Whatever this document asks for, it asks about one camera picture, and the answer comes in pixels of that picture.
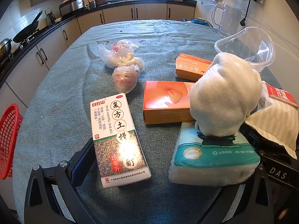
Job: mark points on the beige base cabinets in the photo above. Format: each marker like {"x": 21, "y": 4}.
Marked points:
{"x": 149, "y": 11}

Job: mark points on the steel kettle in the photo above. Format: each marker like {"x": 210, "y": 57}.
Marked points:
{"x": 50, "y": 17}

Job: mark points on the small orange box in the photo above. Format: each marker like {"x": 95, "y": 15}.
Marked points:
{"x": 189, "y": 68}

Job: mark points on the clear plastic bowl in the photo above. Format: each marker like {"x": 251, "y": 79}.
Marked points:
{"x": 233, "y": 44}

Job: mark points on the clear plastic bag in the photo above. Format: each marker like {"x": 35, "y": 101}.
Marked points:
{"x": 126, "y": 79}

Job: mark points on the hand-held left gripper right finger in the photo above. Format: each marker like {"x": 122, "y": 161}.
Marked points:
{"x": 254, "y": 191}

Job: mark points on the blue plastic bag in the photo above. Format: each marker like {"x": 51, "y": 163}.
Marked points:
{"x": 198, "y": 21}

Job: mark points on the large orange box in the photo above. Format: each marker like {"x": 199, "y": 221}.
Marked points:
{"x": 161, "y": 102}

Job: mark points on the white teal tissue pack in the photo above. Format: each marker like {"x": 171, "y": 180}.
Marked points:
{"x": 210, "y": 161}

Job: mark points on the steel pot with lid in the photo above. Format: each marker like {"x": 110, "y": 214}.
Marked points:
{"x": 4, "y": 47}

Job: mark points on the striped paper bag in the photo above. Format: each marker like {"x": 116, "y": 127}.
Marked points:
{"x": 273, "y": 126}

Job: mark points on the chopstick holder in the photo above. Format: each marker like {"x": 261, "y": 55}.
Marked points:
{"x": 91, "y": 3}

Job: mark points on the black kitchen countertop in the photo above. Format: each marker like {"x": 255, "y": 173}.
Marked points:
{"x": 154, "y": 1}

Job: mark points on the grey tablecloth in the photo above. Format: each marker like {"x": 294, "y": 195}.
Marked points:
{"x": 70, "y": 98}

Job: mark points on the black gas stove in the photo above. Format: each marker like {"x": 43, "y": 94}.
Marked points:
{"x": 21, "y": 44}

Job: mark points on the steel rice cooker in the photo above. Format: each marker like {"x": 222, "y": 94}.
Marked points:
{"x": 72, "y": 4}

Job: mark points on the red white packet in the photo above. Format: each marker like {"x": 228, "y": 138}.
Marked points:
{"x": 280, "y": 92}

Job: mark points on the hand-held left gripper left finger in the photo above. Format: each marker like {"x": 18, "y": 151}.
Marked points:
{"x": 78, "y": 168}

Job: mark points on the clear plastic pitcher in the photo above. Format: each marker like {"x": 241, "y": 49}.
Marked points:
{"x": 230, "y": 18}

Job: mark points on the plastic bag red print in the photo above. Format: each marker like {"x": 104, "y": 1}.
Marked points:
{"x": 116, "y": 51}

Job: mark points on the black wok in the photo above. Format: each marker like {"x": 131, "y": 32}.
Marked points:
{"x": 25, "y": 31}

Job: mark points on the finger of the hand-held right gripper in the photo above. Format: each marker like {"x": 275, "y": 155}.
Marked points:
{"x": 251, "y": 135}

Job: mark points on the red plastic basket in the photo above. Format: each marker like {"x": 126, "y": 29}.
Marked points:
{"x": 9, "y": 130}

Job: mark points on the white green medicine box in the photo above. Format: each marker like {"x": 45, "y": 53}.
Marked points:
{"x": 116, "y": 130}

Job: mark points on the white cloth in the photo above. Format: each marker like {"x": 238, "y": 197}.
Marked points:
{"x": 224, "y": 93}

